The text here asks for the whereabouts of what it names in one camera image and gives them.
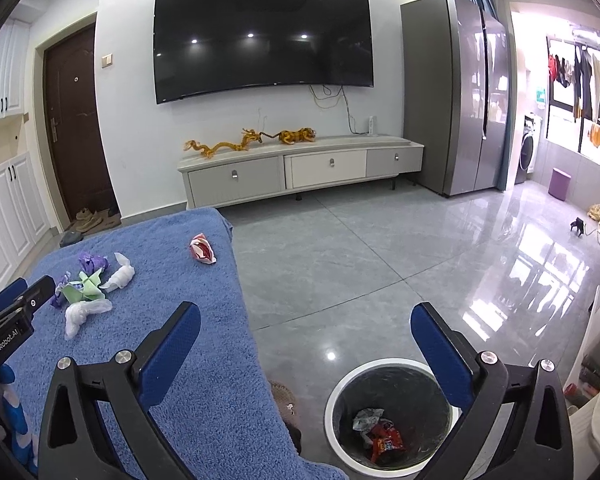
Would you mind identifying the purple wrapper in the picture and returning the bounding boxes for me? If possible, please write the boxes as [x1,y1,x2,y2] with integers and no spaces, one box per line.
[50,271,76,309]
[78,252,109,275]

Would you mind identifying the red orange snack bag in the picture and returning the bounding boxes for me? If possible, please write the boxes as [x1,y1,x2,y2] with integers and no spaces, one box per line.
[368,418,405,465]

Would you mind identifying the silver brown snack wrapper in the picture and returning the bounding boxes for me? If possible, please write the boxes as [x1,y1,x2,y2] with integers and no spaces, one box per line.
[352,408,385,446]

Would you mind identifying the small red white wrapper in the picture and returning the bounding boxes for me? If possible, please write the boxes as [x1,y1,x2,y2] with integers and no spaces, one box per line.
[188,233,216,264]

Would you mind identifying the white rim trash bin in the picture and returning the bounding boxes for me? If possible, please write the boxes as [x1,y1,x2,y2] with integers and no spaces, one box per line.
[324,358,460,479]

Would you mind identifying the grey slipper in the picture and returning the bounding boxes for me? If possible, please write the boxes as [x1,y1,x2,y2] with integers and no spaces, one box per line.
[59,230,84,247]

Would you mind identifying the beige slippers at door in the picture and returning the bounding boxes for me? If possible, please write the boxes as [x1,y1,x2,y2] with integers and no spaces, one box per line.
[73,208,121,234]

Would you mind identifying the blue fluffy blanket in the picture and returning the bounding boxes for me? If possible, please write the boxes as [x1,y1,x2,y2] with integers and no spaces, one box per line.
[10,208,341,479]

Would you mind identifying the black toy animal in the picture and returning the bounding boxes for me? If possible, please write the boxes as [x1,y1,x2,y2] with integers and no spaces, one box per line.
[570,217,585,236]

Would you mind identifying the brown knitted slipper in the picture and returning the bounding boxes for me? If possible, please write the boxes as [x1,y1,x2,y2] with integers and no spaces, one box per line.
[268,380,302,454]

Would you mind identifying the purple stool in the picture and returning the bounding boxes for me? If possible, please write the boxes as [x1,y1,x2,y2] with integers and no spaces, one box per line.
[547,167,571,202]

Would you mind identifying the dark brown entry door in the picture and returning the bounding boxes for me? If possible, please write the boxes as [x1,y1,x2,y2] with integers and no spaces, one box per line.
[43,24,119,221]

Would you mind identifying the white grey TV cabinet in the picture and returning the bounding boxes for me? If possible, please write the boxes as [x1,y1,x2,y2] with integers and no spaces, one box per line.
[178,136,425,209]

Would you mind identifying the golden dragon figurine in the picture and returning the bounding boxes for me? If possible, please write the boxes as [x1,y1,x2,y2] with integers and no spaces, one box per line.
[183,129,263,159]

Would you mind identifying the washing machine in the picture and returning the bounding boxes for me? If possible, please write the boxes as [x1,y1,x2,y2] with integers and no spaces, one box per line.
[515,114,542,184]

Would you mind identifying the golden tiger figurine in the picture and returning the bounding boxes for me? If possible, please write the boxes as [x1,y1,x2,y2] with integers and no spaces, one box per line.
[263,127,316,145]

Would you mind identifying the grey steel refrigerator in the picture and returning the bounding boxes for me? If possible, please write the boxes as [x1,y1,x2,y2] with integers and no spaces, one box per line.
[400,0,509,197]

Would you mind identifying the white upper wall cabinets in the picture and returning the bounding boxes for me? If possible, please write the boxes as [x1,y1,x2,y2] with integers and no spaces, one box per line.
[0,20,29,119]

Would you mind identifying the beige light switch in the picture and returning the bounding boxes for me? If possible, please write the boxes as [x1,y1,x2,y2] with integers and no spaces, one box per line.
[102,53,114,68]

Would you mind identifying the black wall television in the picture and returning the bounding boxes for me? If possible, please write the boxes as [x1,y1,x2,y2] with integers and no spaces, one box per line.
[154,0,374,104]

